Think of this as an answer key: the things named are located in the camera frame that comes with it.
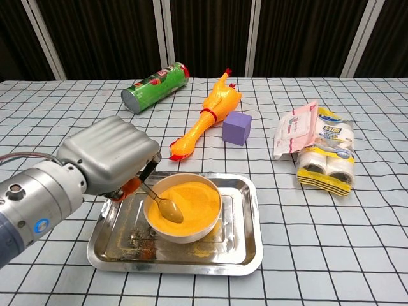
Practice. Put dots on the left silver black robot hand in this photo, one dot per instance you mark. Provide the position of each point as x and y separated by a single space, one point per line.
111 153

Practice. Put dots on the small metal spoon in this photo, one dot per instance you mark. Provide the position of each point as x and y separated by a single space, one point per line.
172 212

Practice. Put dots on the yellow-orange powder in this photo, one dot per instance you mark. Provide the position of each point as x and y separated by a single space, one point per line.
201 204

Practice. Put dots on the white bowl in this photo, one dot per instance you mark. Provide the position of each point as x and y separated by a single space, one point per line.
181 238

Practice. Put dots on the rectangular metal tray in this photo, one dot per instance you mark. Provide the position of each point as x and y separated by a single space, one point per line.
239 229

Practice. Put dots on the green chips can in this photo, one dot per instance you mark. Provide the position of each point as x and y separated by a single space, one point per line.
153 89

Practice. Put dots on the dark folding screen white frames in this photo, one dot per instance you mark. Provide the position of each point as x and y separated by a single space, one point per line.
105 35

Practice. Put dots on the yellow rubber chicken toy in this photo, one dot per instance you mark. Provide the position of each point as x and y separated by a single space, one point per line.
220 95

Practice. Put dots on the purple foam cube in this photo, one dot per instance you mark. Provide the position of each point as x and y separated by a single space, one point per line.
236 129

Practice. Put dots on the pink wet wipes pack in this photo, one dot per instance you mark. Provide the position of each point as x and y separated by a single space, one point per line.
293 130

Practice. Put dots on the yellow white bag rolls pack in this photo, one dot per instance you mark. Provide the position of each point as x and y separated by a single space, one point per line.
334 137

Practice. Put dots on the blue checked tablecloth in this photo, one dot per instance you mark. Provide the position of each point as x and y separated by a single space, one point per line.
318 239

